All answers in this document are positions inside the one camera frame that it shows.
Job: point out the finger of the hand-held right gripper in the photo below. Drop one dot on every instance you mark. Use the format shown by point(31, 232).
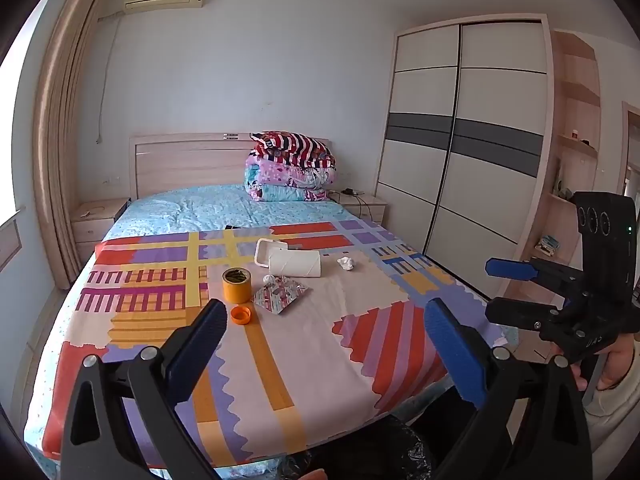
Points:
point(510, 269)
point(515, 312)

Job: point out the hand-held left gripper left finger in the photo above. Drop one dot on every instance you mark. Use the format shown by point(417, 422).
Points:
point(197, 350)

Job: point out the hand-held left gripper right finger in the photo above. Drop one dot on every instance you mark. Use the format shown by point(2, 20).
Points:
point(455, 350)

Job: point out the orange bottle cap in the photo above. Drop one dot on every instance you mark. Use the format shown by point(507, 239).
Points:
point(241, 316)

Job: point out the yellow tape roll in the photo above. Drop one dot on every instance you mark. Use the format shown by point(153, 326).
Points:
point(237, 292)

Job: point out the silver snack wrapper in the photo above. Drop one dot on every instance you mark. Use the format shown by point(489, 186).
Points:
point(280, 297)

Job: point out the white tissue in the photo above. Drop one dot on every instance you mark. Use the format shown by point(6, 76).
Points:
point(268, 278)
point(346, 263)

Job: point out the white box lid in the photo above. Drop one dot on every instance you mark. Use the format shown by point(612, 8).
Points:
point(261, 255)

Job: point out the black trash bag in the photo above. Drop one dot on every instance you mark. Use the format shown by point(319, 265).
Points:
point(390, 450)

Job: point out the person's right hand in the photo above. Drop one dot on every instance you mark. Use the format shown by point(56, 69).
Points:
point(615, 360)

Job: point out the stack of small boxes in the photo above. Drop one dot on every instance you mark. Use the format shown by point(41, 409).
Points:
point(547, 245)

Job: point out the bed with blue dotted sheet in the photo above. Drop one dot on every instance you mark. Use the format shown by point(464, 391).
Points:
point(190, 210)

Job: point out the wooden nightstand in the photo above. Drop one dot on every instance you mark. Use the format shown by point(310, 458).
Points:
point(95, 225)
point(375, 206)

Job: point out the wooden corner shelf unit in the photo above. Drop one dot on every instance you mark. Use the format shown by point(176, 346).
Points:
point(575, 110)

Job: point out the sliding door wardrobe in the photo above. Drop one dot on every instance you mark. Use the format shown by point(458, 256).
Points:
point(485, 110)

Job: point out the blue folded quilt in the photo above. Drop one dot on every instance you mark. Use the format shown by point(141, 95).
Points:
point(280, 193)

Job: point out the wooden headboard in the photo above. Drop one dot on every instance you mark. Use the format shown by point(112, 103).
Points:
point(190, 160)

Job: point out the pink folded quilt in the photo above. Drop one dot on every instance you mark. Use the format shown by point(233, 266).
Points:
point(290, 174)

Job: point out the beige curtain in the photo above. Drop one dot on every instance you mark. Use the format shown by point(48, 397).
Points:
point(60, 135)

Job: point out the window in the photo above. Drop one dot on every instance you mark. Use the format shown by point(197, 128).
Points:
point(10, 135)

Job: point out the wooden door frame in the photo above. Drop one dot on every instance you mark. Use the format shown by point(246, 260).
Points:
point(627, 125)

